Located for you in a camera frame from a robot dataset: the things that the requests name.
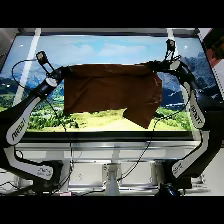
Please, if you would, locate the brown garment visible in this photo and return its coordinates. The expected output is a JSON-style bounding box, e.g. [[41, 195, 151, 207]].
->
[[63, 63, 164, 130]]

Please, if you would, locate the silver frame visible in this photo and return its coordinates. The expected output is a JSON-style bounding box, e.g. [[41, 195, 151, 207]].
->
[[0, 139, 214, 197]]

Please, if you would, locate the heap of clothes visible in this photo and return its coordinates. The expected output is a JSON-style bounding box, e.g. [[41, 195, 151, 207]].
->
[[200, 28, 224, 61]]

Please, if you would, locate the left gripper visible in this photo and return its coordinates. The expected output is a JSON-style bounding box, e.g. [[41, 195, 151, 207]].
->
[[54, 65, 72, 83]]

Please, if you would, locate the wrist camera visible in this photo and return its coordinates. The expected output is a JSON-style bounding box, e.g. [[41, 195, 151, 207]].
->
[[35, 50, 57, 73], [164, 38, 178, 63]]

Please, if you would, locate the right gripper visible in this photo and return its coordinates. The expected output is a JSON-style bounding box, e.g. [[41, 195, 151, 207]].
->
[[145, 60, 173, 73]]

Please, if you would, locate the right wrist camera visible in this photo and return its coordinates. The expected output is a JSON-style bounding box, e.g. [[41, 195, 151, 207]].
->
[[164, 38, 178, 63]]

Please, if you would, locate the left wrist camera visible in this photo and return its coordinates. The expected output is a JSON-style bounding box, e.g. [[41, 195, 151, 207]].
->
[[35, 50, 57, 73]]

